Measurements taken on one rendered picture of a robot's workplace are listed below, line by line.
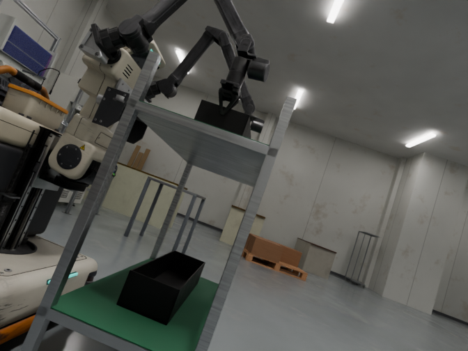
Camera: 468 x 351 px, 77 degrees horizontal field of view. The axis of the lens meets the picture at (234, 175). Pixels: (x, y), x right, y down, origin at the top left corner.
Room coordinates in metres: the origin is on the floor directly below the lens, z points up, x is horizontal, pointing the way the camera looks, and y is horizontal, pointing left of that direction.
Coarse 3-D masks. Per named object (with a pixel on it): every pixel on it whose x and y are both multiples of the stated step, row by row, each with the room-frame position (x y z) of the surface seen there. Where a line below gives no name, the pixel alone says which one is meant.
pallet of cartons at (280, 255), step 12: (252, 240) 5.74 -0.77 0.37; (264, 240) 5.59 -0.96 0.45; (252, 252) 5.57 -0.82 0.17; (264, 252) 5.59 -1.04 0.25; (276, 252) 5.62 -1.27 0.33; (288, 252) 6.11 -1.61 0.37; (300, 252) 6.14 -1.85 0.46; (276, 264) 5.63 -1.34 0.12; (288, 264) 6.12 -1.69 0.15; (300, 276) 5.76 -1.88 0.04
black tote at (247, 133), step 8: (200, 104) 0.95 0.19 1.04; (208, 104) 0.95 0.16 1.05; (216, 104) 0.95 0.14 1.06; (200, 112) 0.95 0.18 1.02; (208, 112) 0.95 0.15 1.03; (216, 112) 0.95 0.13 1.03; (232, 112) 0.94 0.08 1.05; (240, 112) 0.94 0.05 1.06; (200, 120) 0.95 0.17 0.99; (208, 120) 0.95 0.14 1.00; (216, 120) 0.94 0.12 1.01; (224, 120) 0.94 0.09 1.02; (232, 120) 0.94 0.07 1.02; (240, 120) 0.93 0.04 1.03; (248, 120) 0.94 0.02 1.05; (224, 128) 0.94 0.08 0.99; (232, 128) 0.94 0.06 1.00; (240, 128) 0.93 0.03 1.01; (248, 128) 1.01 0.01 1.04; (248, 136) 1.10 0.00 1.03
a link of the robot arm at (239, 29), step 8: (216, 0) 1.02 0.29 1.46; (224, 0) 1.00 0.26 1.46; (224, 8) 0.99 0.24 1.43; (232, 8) 0.99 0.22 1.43; (224, 16) 0.99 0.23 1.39; (232, 16) 0.98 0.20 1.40; (232, 24) 0.97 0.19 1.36; (240, 24) 0.96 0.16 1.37; (232, 32) 0.96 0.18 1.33; (240, 32) 0.94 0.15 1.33; (248, 32) 0.94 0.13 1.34; (240, 40) 0.94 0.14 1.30
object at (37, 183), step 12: (48, 144) 1.25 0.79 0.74; (48, 156) 1.24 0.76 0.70; (36, 168) 1.26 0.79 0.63; (48, 168) 1.27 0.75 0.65; (96, 168) 1.26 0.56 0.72; (36, 180) 1.24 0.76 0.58; (48, 180) 1.24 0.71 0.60; (60, 180) 1.23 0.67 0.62; (72, 180) 1.23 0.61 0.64; (84, 180) 1.25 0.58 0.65
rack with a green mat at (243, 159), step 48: (144, 96) 0.83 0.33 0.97; (288, 96) 0.78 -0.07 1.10; (192, 144) 1.03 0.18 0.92; (240, 144) 0.78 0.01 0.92; (96, 192) 0.81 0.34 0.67; (240, 240) 0.78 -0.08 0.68; (48, 288) 0.81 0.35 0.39; (96, 288) 1.03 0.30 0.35; (96, 336) 0.80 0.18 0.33; (144, 336) 0.84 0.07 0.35; (192, 336) 0.94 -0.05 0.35
